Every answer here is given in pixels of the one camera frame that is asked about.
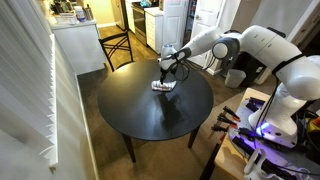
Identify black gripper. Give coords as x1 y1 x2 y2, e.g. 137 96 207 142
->
159 64 178 86

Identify white plaid dish towel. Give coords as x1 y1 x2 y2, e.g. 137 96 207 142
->
151 79 177 93

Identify round black table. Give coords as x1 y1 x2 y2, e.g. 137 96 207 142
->
97 59 215 164

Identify white narrow kitchen cabinet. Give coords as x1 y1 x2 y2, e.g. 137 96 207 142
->
144 6 165 55

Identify white panel door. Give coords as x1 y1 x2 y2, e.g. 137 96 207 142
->
162 0 191 51
190 0 225 70

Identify steel kitchen stove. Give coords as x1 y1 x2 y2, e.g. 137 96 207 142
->
130 1 148 46

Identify black metal chair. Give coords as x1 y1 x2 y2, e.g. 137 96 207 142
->
98 30 135 73

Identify white trash bin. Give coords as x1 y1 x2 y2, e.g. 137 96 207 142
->
224 68 247 89

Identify orange black bar clamp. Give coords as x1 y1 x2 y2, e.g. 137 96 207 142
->
210 124 231 143
216 105 241 130

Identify black box-shaped object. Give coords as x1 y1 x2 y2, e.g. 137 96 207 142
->
229 51 268 89

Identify white kitchen base cabinet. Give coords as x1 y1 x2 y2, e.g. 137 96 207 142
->
49 18 108 76

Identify wooden workbench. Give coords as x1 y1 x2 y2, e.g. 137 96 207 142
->
214 87 320 180

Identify white blue-labelled container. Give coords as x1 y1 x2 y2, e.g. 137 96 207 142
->
73 5 87 23

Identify clear plastic food container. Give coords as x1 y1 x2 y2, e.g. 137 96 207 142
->
54 12 78 25

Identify white vertical blinds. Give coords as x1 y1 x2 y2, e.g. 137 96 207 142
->
0 0 60 168

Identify yellow black device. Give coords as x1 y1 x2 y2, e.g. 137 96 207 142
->
306 116 320 135

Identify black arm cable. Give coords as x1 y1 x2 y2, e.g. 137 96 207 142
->
174 54 218 83

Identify round metal base plate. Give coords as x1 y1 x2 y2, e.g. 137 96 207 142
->
229 96 320 175

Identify black mounting bracket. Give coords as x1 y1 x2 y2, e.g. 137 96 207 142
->
245 102 260 113
248 96 266 105
231 135 265 158

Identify black base cable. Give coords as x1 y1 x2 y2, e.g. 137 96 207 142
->
294 109 320 162

